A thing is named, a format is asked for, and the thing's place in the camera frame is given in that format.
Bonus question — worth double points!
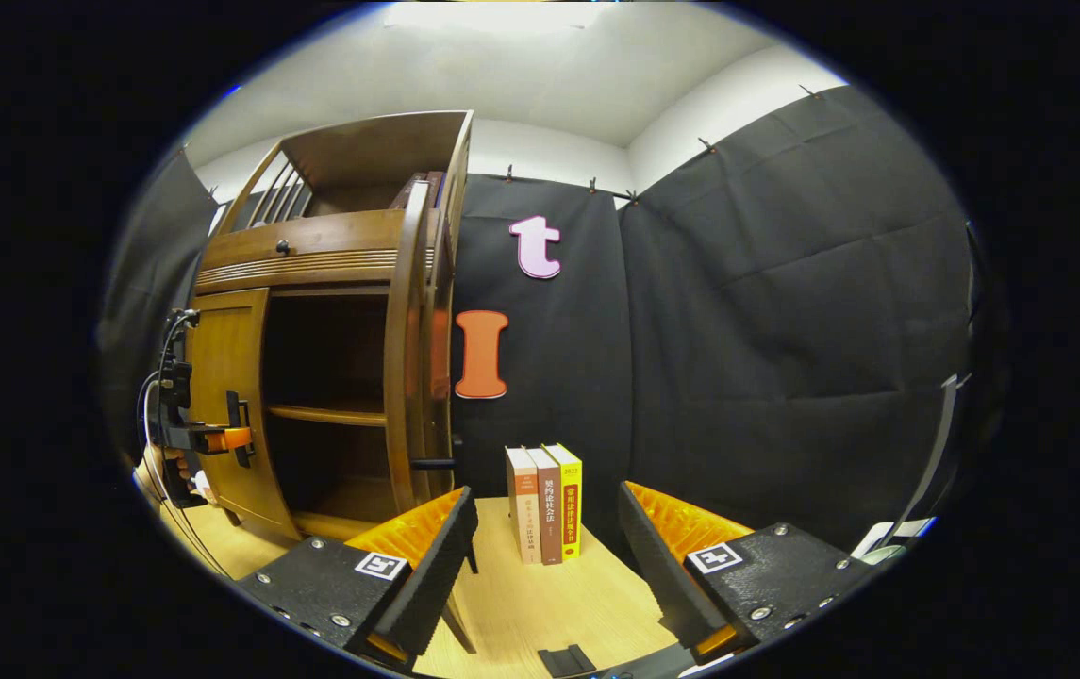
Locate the dark red book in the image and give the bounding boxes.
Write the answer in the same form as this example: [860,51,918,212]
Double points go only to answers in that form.
[392,171,446,212]

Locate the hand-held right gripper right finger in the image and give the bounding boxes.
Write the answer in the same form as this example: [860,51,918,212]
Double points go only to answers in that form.
[617,481,880,664]

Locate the black backdrop cloth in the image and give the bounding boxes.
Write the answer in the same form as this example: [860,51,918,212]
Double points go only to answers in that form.
[96,85,1007,557]

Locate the wooden double-door shoe cabinet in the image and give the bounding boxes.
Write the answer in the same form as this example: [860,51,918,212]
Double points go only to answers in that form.
[183,110,474,543]

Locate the large ceiling light panel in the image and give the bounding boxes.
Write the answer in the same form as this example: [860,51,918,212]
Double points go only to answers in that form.
[384,2,602,34]

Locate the wooden shoe cabinet door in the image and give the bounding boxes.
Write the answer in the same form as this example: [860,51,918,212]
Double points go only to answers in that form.
[186,288,300,540]
[384,179,482,654]

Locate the brown spine book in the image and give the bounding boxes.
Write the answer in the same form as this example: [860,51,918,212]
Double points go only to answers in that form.
[528,447,563,567]

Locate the wooden inner shelf board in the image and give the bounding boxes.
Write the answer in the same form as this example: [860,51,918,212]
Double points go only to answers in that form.
[266,401,390,428]

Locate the wooden drawer with black knob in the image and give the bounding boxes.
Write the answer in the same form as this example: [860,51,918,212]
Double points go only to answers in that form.
[200,209,441,274]

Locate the white paper sheet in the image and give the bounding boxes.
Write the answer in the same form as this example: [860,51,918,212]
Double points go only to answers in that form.
[856,517,937,565]

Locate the grey slanted bar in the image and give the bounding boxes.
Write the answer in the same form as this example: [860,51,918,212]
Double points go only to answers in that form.
[912,373,972,529]

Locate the yellow cover book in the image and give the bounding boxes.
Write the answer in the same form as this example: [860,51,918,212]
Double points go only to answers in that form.
[544,443,584,561]

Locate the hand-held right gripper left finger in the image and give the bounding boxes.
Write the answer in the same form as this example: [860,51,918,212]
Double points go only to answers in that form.
[233,486,480,672]

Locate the peach cover book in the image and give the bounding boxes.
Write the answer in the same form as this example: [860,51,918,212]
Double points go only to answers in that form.
[506,447,540,565]

